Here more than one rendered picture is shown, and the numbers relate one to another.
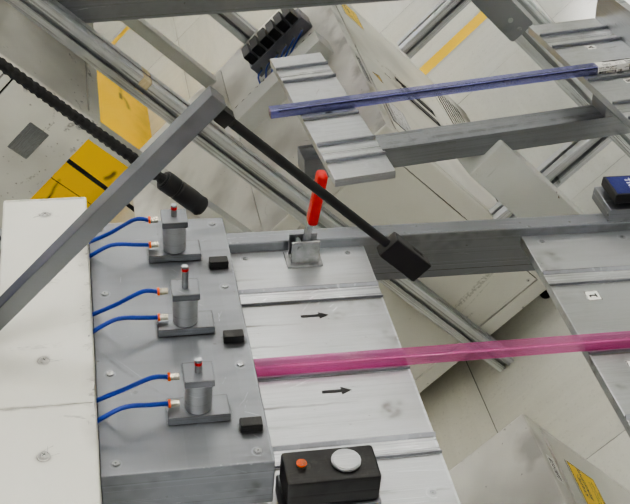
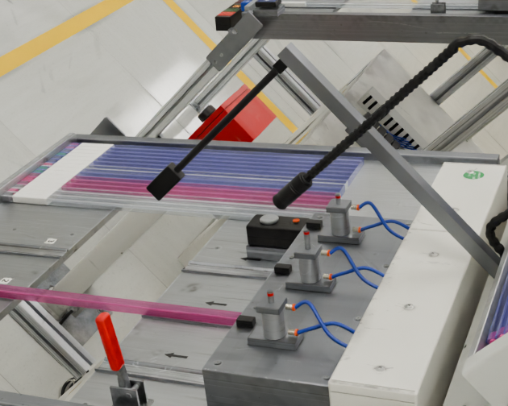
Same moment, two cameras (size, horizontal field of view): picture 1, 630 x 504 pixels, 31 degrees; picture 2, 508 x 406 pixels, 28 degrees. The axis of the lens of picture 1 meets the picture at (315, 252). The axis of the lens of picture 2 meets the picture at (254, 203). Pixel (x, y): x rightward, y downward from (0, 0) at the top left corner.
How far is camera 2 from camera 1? 1.69 m
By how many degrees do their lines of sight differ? 110
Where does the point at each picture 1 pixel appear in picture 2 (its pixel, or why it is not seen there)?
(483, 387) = not seen: outside the picture
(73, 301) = (392, 287)
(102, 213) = (376, 135)
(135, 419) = (383, 241)
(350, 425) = (228, 284)
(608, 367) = (23, 283)
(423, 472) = (211, 256)
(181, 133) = (314, 71)
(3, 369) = (464, 254)
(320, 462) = (284, 222)
